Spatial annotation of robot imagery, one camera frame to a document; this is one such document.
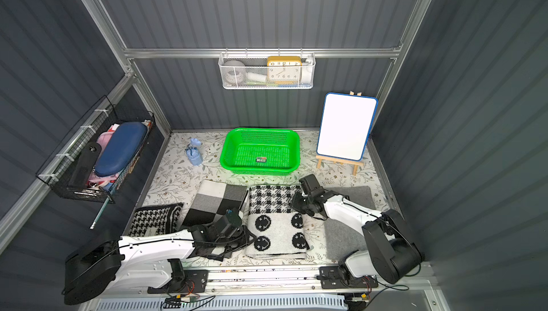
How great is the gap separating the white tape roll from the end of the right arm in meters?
0.50

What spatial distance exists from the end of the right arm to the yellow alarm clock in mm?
430

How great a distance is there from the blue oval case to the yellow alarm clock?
0.54 metres

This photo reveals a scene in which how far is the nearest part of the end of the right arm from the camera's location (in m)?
0.65

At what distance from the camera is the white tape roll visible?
86cm
